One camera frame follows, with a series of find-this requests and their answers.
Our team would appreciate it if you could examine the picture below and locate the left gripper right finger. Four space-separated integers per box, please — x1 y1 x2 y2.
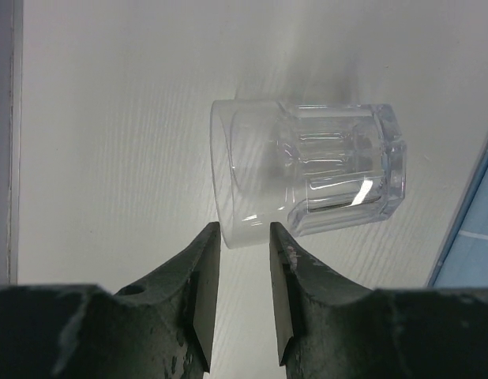
269 223 488 378

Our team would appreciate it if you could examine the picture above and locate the left aluminium frame post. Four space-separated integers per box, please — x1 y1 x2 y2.
0 1 24 286

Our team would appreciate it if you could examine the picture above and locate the blue checked cloth placemat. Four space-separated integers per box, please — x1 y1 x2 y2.
426 139 488 288

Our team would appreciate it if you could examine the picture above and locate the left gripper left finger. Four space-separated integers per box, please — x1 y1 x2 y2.
0 222 221 378

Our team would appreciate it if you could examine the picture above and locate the clear plastic cup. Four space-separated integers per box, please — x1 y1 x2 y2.
210 99 407 249

